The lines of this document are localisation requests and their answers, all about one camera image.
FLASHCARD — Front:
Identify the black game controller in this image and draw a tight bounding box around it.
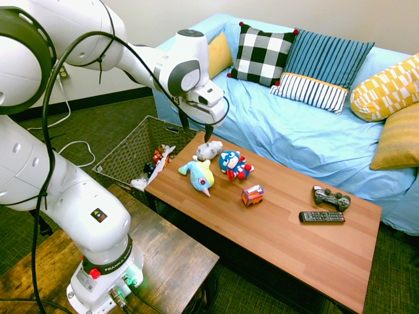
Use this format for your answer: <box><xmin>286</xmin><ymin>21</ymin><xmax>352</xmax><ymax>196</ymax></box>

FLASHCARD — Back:
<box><xmin>312</xmin><ymin>185</ymin><xmax>352</xmax><ymax>213</ymax></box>

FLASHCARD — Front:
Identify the yellow white patterned pillow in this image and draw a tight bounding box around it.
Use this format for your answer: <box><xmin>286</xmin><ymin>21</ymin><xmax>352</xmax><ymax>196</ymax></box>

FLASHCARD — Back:
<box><xmin>350</xmin><ymin>53</ymin><xmax>419</xmax><ymax>122</ymax></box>

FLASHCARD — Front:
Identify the dark rustic side table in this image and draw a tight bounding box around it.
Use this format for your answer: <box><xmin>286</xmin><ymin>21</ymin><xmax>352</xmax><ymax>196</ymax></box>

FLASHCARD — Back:
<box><xmin>0</xmin><ymin>183</ymin><xmax>220</xmax><ymax>314</ymax></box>

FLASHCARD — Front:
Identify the toys pile in basket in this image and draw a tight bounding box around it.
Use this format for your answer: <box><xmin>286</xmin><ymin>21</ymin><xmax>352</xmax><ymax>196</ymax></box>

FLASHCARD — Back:
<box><xmin>130</xmin><ymin>143</ymin><xmax>177</xmax><ymax>191</ymax></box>

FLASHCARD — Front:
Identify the black white checkered pillow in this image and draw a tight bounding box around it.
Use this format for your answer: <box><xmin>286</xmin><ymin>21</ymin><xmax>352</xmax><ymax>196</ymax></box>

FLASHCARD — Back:
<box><xmin>227</xmin><ymin>22</ymin><xmax>300</xmax><ymax>87</ymax></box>

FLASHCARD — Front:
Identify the black TV remote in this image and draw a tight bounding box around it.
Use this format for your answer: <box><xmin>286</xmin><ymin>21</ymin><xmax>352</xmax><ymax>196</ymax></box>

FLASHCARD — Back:
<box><xmin>299</xmin><ymin>211</ymin><xmax>346</xmax><ymax>225</ymax></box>

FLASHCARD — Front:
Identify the plain yellow cushion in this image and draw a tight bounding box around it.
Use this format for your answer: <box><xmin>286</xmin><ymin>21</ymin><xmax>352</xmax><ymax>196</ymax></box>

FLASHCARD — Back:
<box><xmin>207</xmin><ymin>31</ymin><xmax>234</xmax><ymax>80</ymax></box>

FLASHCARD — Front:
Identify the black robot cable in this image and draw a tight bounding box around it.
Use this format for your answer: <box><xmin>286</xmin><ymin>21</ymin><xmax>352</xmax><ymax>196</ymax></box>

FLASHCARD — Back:
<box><xmin>0</xmin><ymin>0</ymin><xmax>230</xmax><ymax>314</ymax></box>

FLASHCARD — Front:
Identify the pastel narwhal plush toy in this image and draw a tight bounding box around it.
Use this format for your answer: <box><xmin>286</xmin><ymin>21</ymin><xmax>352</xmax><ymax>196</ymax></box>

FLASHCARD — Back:
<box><xmin>177</xmin><ymin>155</ymin><xmax>215</xmax><ymax>198</ymax></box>

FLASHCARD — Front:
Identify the wooden coffee table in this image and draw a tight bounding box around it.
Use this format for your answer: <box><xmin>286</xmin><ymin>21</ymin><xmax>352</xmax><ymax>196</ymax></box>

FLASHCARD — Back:
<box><xmin>144</xmin><ymin>130</ymin><xmax>383</xmax><ymax>314</ymax></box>

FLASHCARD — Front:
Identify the grey plush animal toy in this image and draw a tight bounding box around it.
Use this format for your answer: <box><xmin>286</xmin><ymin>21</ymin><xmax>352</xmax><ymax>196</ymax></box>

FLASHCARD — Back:
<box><xmin>196</xmin><ymin>140</ymin><xmax>224</xmax><ymax>161</ymax></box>

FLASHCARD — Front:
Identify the blue striped pillow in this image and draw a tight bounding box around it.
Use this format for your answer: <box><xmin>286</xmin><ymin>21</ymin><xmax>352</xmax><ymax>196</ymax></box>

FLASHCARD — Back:
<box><xmin>268</xmin><ymin>28</ymin><xmax>375</xmax><ymax>115</ymax></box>

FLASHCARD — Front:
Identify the woven grey basket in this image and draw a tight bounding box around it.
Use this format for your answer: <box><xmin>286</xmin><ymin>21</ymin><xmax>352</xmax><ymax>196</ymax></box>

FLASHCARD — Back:
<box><xmin>92</xmin><ymin>115</ymin><xmax>199</xmax><ymax>206</ymax></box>

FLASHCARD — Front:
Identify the Captain America plush toy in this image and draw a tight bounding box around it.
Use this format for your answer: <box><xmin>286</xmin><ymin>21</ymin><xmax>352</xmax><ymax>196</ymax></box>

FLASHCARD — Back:
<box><xmin>218</xmin><ymin>150</ymin><xmax>255</xmax><ymax>182</ymax></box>

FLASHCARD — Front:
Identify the light blue covered sofa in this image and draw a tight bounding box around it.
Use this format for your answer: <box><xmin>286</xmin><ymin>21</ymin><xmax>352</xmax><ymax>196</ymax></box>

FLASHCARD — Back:
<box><xmin>152</xmin><ymin>12</ymin><xmax>419</xmax><ymax>236</ymax></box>

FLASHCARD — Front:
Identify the orange toy car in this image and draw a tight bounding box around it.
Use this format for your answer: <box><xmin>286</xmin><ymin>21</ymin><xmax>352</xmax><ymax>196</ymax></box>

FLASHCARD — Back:
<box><xmin>241</xmin><ymin>184</ymin><xmax>265</xmax><ymax>207</ymax></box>

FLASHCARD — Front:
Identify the mustard yellow pillow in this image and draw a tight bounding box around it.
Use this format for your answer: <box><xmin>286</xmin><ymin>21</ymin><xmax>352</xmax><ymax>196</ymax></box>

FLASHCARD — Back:
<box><xmin>369</xmin><ymin>103</ymin><xmax>419</xmax><ymax>171</ymax></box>

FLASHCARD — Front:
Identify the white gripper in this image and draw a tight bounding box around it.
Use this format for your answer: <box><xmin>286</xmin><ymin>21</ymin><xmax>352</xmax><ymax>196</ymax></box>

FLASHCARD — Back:
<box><xmin>178</xmin><ymin>79</ymin><xmax>229</xmax><ymax>143</ymax></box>

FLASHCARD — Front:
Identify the white power cord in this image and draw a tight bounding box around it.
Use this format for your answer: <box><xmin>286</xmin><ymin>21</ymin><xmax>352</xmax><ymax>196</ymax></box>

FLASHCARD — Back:
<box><xmin>27</xmin><ymin>73</ymin><xmax>96</xmax><ymax>168</ymax></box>

